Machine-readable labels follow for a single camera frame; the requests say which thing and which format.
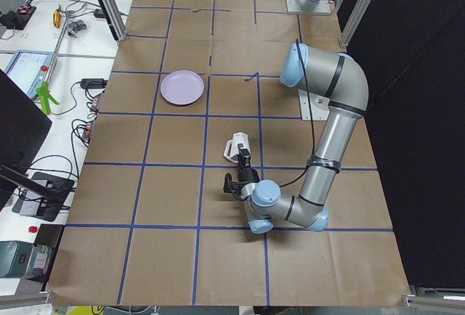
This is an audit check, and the black monitor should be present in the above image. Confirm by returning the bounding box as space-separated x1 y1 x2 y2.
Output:
1 72 52 207

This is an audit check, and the white faceted cup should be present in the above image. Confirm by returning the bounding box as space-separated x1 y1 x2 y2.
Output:
223 132 251 163

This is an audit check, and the black power adapter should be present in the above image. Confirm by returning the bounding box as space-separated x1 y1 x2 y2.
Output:
80 78 108 89

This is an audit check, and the lilac round plate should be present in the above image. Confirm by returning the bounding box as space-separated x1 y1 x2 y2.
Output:
161 70 204 105

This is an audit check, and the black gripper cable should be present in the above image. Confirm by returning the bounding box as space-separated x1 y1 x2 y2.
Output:
278 38 319 188

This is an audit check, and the blue teach pendant tablet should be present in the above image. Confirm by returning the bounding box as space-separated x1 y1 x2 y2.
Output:
5 49 52 99

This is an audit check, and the aluminium frame post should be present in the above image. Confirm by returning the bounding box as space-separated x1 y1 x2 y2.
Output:
98 0 127 42

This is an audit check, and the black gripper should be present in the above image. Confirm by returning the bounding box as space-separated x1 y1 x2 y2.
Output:
223 143 259 200

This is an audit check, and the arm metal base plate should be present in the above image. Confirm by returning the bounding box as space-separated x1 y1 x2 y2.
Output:
286 0 332 15
297 89 329 121

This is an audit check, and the green metal box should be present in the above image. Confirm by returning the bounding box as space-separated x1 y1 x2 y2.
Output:
0 241 34 278

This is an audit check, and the long reacher grabber tool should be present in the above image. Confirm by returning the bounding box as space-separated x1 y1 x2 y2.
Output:
36 10 71 115

